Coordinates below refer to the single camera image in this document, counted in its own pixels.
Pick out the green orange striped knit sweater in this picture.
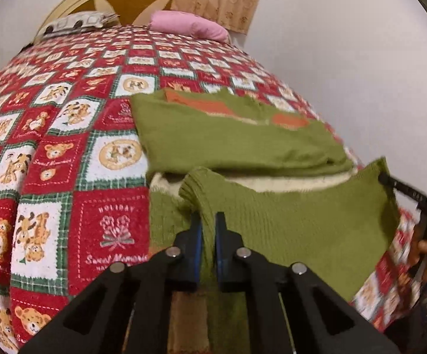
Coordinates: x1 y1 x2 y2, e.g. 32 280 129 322
130 90 401 353

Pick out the car print pillow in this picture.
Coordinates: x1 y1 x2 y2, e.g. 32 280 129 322
37 10 120 37

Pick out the pink pillow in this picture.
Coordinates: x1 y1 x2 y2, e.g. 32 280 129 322
148 10 229 42

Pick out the red patchwork teddy bedspread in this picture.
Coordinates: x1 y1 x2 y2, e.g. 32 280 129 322
0 24 421 354

